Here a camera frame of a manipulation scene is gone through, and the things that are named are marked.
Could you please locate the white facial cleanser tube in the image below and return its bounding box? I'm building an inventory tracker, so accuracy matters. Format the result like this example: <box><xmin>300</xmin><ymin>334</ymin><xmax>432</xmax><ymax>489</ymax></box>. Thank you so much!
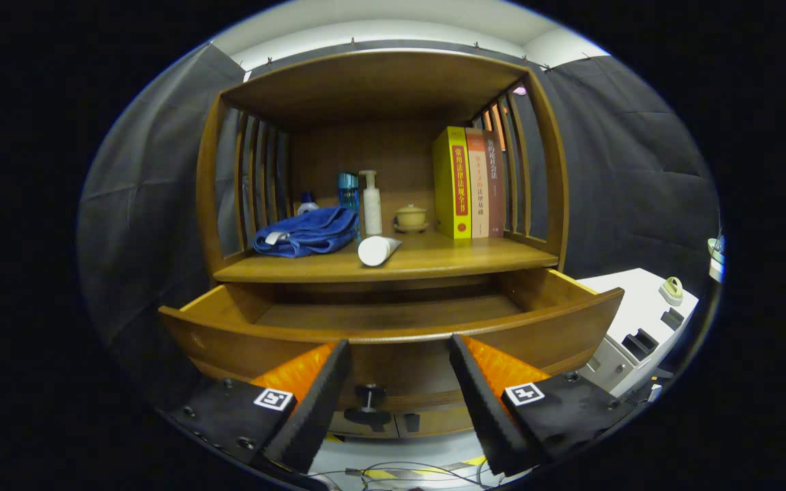
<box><xmin>358</xmin><ymin>235</ymin><xmax>403</xmax><ymax>267</ymax></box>

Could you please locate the white side cabinet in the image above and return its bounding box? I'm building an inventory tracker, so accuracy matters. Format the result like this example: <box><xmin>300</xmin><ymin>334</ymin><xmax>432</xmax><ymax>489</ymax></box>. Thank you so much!
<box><xmin>574</xmin><ymin>268</ymin><xmax>699</xmax><ymax>398</ymax></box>

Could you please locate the black floor cable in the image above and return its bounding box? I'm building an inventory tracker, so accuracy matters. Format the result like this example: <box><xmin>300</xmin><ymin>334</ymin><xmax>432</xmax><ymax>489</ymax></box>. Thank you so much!
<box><xmin>311</xmin><ymin>460</ymin><xmax>496</xmax><ymax>491</ymax></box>

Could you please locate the beige lidded tea cup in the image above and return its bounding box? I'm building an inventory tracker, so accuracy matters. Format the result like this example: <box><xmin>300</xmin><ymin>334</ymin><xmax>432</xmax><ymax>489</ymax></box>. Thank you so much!
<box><xmin>394</xmin><ymin>204</ymin><xmax>429</xmax><ymax>234</ymax></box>

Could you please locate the yellow black floor tape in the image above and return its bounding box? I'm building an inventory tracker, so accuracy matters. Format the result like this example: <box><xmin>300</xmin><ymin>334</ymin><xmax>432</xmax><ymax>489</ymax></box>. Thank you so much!
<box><xmin>362</xmin><ymin>456</ymin><xmax>489</xmax><ymax>479</ymax></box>

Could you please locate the wooden cabinet with slatted sides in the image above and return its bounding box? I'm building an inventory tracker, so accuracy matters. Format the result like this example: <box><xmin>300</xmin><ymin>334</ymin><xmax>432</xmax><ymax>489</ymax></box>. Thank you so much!
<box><xmin>195</xmin><ymin>49</ymin><xmax>570</xmax><ymax>438</ymax></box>

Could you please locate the white pump bottle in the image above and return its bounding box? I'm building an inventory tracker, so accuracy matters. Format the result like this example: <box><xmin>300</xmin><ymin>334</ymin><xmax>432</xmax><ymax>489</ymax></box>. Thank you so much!
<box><xmin>359</xmin><ymin>170</ymin><xmax>383</xmax><ymax>237</ymax></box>

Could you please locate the wooden cabinet door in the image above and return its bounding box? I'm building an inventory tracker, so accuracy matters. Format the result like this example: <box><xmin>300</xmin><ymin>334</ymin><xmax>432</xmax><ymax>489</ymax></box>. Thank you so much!
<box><xmin>327</xmin><ymin>411</ymin><xmax>401</xmax><ymax>438</ymax></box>
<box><xmin>396</xmin><ymin>406</ymin><xmax>476</xmax><ymax>437</ymax></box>

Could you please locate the wooden drawer with black knob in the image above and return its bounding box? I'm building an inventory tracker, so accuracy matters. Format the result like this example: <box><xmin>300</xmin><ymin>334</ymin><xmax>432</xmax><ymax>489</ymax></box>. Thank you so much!
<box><xmin>159</xmin><ymin>267</ymin><xmax>626</xmax><ymax>427</ymax></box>

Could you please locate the brown book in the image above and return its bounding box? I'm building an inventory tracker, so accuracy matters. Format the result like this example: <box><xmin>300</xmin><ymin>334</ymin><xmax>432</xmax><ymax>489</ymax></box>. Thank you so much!
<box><xmin>483</xmin><ymin>131</ymin><xmax>506</xmax><ymax>238</ymax></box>

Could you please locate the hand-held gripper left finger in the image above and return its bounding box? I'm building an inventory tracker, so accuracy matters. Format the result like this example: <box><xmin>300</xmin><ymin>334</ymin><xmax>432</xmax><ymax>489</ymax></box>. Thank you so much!
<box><xmin>161</xmin><ymin>339</ymin><xmax>353</xmax><ymax>475</ymax></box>

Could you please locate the thick yellow book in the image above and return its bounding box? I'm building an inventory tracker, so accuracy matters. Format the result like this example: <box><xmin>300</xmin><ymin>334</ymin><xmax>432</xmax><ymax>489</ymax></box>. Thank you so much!
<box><xmin>433</xmin><ymin>126</ymin><xmax>472</xmax><ymax>240</ymax></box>

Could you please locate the white wall device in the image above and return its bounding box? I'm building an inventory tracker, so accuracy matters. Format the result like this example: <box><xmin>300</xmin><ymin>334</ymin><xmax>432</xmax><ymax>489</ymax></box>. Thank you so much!
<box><xmin>707</xmin><ymin>232</ymin><xmax>727</xmax><ymax>284</ymax></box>

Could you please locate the clear blue bottle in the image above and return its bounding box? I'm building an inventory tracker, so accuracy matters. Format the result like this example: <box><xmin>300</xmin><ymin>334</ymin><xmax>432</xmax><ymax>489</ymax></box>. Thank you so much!
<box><xmin>337</xmin><ymin>172</ymin><xmax>361</xmax><ymax>213</ymax></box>

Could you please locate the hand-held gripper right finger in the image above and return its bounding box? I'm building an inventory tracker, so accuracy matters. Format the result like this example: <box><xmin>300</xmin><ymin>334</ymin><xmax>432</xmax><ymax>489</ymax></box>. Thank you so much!
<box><xmin>449</xmin><ymin>333</ymin><xmax>636</xmax><ymax>477</ymax></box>

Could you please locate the folded blue towel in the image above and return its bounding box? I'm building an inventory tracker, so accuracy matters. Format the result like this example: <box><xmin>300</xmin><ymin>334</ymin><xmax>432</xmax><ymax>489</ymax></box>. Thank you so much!
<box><xmin>253</xmin><ymin>207</ymin><xmax>360</xmax><ymax>258</ymax></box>

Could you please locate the orange and white book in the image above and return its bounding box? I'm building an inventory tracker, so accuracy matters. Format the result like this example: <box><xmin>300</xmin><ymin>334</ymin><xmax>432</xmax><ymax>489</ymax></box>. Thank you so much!
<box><xmin>465</xmin><ymin>128</ymin><xmax>489</xmax><ymax>239</ymax></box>

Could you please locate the wooden countertop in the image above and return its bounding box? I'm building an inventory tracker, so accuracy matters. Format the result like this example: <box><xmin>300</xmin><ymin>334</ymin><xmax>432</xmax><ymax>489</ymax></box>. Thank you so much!
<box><xmin>212</xmin><ymin>228</ymin><xmax>561</xmax><ymax>284</ymax></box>

